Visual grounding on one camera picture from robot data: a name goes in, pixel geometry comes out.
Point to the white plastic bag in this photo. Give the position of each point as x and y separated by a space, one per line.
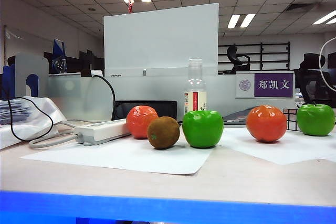
29 127

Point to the clear plastic bottle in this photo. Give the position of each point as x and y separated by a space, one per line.
195 82

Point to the dark office cubicles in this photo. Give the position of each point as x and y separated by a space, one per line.
78 62

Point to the brown kiwi with green mark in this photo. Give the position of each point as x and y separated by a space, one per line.
162 132

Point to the silver mirror cube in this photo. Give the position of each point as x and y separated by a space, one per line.
290 119

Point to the grey blue file holder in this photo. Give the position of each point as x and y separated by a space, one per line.
31 64

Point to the blue triangular trophy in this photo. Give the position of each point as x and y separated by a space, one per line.
57 51

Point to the frosted glass desk partition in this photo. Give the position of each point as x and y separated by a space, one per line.
147 90

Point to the stack of papers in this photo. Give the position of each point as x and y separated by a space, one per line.
15 113

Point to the white paper sheet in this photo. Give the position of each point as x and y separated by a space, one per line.
131 158
288 150

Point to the glossy orange fruit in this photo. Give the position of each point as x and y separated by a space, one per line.
139 121
266 124

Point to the red hanging ornament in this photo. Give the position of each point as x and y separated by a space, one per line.
130 7

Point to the ceiling air vent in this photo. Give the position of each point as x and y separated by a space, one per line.
299 7

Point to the white plug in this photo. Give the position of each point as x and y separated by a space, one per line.
96 73

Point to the white power strip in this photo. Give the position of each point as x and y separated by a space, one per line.
99 130

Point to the black shelf rack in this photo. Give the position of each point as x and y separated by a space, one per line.
261 56

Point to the white board panel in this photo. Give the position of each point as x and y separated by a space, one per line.
157 40

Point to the black mesh office chair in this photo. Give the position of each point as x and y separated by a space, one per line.
312 77

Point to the green apple with dark stem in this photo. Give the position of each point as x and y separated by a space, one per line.
315 120

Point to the purple white name sign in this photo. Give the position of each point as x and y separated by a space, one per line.
273 85

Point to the grey stapler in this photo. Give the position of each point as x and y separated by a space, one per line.
233 117

